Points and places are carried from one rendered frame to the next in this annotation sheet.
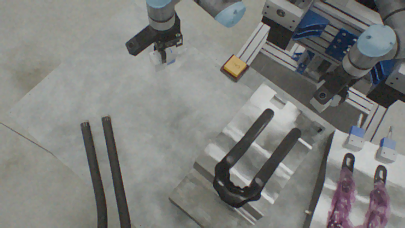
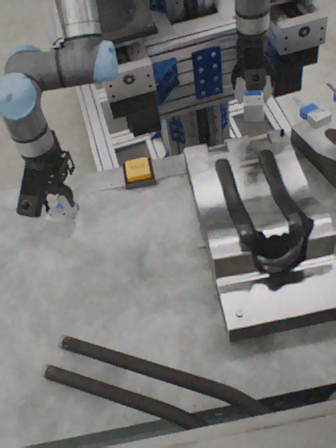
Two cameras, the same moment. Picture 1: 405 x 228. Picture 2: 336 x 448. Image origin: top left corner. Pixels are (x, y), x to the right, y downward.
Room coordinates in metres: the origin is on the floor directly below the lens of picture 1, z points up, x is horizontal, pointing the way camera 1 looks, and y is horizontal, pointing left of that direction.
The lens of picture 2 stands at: (-0.21, 0.39, 1.91)
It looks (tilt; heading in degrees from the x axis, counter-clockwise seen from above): 52 degrees down; 330
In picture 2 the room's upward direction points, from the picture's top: 12 degrees counter-clockwise
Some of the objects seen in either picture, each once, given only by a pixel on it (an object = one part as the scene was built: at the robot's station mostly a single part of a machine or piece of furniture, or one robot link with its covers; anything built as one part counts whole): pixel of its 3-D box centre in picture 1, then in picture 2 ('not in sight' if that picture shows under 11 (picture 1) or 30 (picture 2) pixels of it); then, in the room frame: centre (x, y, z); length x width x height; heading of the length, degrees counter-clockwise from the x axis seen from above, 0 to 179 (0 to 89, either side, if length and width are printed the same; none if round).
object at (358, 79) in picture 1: (348, 73); (252, 47); (0.58, -0.40, 1.09); 0.09 x 0.08 x 0.12; 137
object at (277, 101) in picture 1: (277, 103); (217, 153); (0.56, -0.25, 0.87); 0.05 x 0.05 x 0.04; 59
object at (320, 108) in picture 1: (331, 93); (252, 96); (0.59, -0.41, 0.93); 0.13 x 0.05 x 0.05; 137
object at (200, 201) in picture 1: (249, 161); (259, 219); (0.34, -0.17, 0.87); 0.50 x 0.26 x 0.14; 149
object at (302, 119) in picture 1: (303, 122); (259, 144); (0.50, -0.34, 0.87); 0.05 x 0.05 x 0.04; 59
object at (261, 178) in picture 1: (257, 156); (262, 200); (0.34, -0.19, 0.92); 0.35 x 0.16 x 0.09; 149
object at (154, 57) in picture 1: (170, 56); (68, 205); (0.64, 0.14, 0.93); 0.13 x 0.05 x 0.05; 124
